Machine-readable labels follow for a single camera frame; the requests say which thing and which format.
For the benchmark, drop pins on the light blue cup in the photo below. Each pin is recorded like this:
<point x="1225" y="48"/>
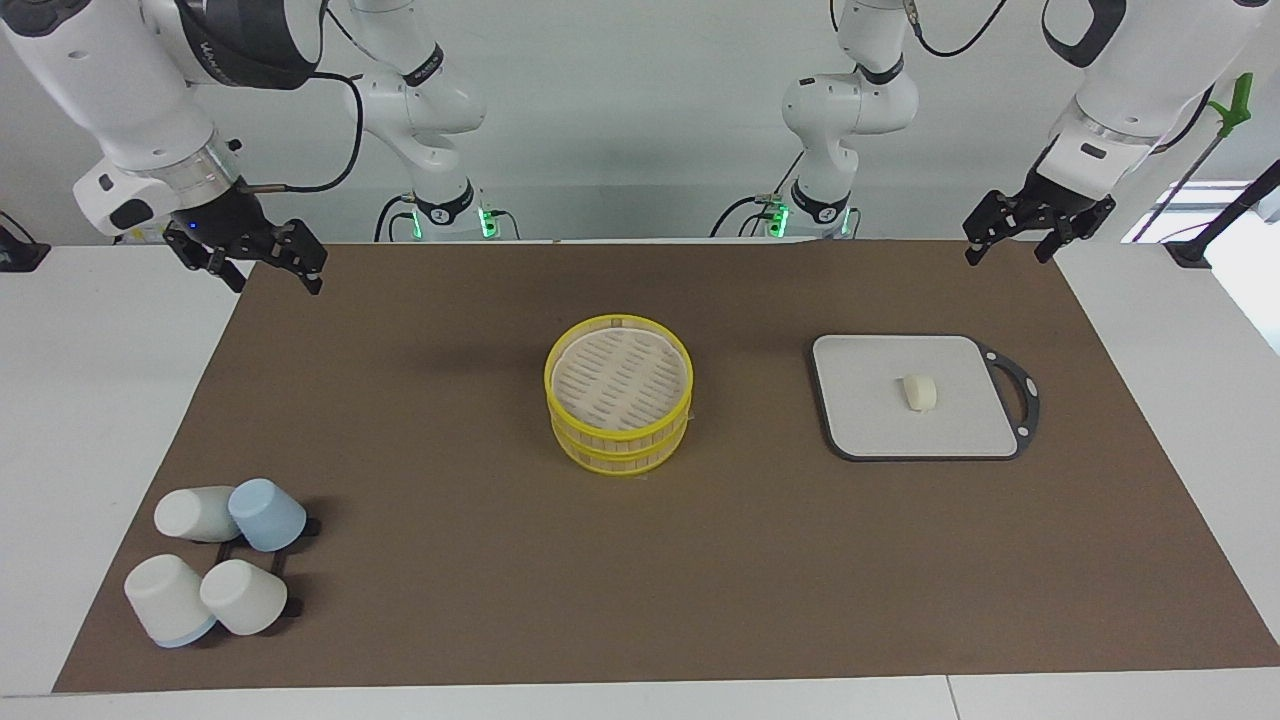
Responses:
<point x="268" y="514"/>

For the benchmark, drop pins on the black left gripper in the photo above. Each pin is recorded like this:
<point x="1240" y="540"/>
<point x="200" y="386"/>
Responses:
<point x="1045" y="208"/>

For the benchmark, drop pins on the pole with green tip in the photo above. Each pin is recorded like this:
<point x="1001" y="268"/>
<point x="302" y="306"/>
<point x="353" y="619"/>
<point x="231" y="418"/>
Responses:
<point x="1205" y="150"/>

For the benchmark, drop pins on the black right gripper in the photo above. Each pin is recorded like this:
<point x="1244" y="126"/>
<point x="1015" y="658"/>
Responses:
<point x="232" y="225"/>

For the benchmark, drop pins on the white steamed bun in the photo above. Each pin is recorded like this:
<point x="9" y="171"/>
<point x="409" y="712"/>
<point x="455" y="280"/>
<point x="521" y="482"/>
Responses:
<point x="920" y="392"/>

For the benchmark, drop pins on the grey cutting board black rim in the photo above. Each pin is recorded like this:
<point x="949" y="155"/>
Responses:
<point x="900" y="425"/>

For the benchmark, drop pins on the white cup blue rim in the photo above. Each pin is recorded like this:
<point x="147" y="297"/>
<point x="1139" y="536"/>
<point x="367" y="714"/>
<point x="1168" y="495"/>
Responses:
<point x="165" y="600"/>

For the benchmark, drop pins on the yellow bamboo steamer tier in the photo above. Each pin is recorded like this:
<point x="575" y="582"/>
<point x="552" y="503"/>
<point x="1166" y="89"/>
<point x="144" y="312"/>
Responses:
<point x="620" y="458"/>
<point x="618" y="378"/>

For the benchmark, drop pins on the white wall outlet box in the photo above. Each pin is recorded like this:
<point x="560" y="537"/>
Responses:
<point x="140" y="236"/>

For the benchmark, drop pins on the brown table mat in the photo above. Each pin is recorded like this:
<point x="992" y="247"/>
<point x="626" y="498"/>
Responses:
<point x="450" y="560"/>

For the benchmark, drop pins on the black cup rack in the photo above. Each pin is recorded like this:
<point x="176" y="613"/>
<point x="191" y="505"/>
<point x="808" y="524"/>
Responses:
<point x="282" y="568"/>

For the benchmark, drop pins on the black clamp mount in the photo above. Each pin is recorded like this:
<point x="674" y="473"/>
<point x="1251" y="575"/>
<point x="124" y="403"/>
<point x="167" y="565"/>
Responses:
<point x="18" y="250"/>

